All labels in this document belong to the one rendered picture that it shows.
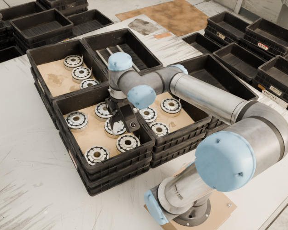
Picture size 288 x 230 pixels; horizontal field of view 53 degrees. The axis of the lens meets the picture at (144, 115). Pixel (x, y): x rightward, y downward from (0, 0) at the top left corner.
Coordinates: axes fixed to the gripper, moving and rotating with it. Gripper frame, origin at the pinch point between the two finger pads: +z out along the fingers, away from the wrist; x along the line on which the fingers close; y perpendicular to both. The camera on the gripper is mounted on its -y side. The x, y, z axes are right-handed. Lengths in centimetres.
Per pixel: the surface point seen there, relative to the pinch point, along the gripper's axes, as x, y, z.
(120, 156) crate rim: 5.4, -8.9, 2.1
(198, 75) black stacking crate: -62, 26, 15
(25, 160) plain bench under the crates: 37.7, 21.8, 24.1
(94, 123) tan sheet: 4.6, 18.5, 12.4
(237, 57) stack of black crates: -152, 70, 64
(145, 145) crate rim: -5.8, -8.8, 2.6
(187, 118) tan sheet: -36.7, 1.7, 13.9
